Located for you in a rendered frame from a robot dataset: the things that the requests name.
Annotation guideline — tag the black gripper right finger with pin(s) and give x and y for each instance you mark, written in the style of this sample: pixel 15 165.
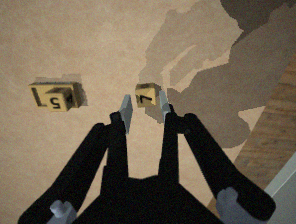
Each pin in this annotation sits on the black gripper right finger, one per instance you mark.
pixel 239 200

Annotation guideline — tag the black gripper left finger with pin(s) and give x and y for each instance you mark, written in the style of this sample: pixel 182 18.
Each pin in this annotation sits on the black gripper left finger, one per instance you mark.
pixel 61 202

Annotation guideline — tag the tan cube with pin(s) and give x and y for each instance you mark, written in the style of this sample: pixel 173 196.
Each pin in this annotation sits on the tan cube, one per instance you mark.
pixel 59 99
pixel 145 95

